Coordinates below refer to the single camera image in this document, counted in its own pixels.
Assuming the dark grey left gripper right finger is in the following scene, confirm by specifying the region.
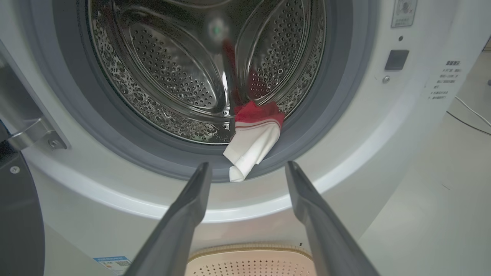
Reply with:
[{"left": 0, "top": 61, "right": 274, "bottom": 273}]
[{"left": 285, "top": 161, "right": 380, "bottom": 276}]

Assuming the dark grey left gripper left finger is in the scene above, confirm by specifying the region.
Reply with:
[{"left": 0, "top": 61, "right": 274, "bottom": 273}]
[{"left": 123, "top": 162, "right": 213, "bottom": 276}]

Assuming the red and white garment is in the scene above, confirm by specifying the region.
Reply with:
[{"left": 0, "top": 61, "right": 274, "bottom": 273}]
[{"left": 223, "top": 100, "right": 285, "bottom": 182}]

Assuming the black round washer door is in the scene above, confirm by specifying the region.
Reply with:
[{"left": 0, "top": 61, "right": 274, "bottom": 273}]
[{"left": 0, "top": 40, "right": 70, "bottom": 276}]

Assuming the white front-load washing machine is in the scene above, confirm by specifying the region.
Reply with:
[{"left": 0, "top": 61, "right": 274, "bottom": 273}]
[{"left": 0, "top": 0, "right": 491, "bottom": 276}]

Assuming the cream perforated basket brown rim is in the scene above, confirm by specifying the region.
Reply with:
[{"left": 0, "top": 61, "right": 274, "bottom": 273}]
[{"left": 185, "top": 242, "right": 317, "bottom": 276}]

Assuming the white paper with printed text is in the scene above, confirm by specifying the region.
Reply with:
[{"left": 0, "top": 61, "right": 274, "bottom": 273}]
[{"left": 428, "top": 59, "right": 461, "bottom": 101}]

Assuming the grey printed label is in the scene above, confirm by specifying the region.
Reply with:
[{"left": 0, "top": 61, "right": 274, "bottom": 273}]
[{"left": 391, "top": 0, "right": 418, "bottom": 28}]

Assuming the blue energy label sticker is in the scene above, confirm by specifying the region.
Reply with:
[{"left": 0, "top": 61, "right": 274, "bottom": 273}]
[{"left": 93, "top": 256, "right": 132, "bottom": 276}]

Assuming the black floor cable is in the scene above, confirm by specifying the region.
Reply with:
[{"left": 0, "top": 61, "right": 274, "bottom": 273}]
[{"left": 446, "top": 110, "right": 491, "bottom": 136}]

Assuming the white floor cable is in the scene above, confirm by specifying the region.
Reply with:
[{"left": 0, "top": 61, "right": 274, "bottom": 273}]
[{"left": 455, "top": 96, "right": 491, "bottom": 128}]

